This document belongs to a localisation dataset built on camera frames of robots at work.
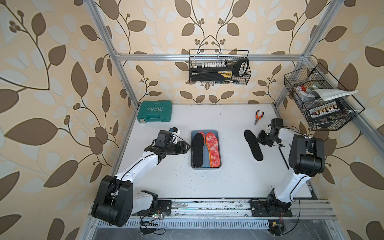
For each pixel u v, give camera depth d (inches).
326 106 27.0
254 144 37.8
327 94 25.1
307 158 19.9
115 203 16.1
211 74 33.0
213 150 36.7
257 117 44.0
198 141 38.9
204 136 39.0
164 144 26.3
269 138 33.3
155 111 43.9
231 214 29.0
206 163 35.0
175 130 31.6
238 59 35.7
